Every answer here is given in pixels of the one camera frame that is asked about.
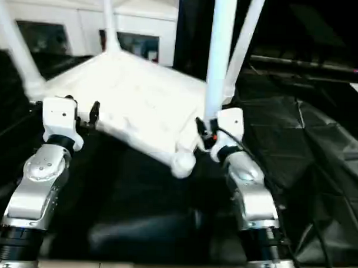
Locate black plastic mat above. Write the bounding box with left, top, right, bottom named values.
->
left=0, top=46, right=358, bottom=268

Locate white plastic table top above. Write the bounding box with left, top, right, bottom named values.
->
left=27, top=48, right=239, bottom=181

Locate white plastic table leg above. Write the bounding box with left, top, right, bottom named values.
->
left=98, top=0, right=123, bottom=55
left=203, top=0, right=235, bottom=128
left=224, top=0, right=267, bottom=103
left=0, top=0, right=49, bottom=98

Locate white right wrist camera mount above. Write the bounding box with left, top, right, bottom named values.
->
left=210, top=108, right=246, bottom=164

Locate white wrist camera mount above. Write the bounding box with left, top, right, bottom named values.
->
left=40, top=95, right=87, bottom=152
left=210, top=108, right=246, bottom=164

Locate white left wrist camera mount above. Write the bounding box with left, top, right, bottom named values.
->
left=40, top=95, right=87, bottom=152

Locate white cabinet with glass doors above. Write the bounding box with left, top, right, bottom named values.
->
left=0, top=0, right=179, bottom=68

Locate dark metal rail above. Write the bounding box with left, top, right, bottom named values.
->
left=249, top=54, right=358, bottom=78

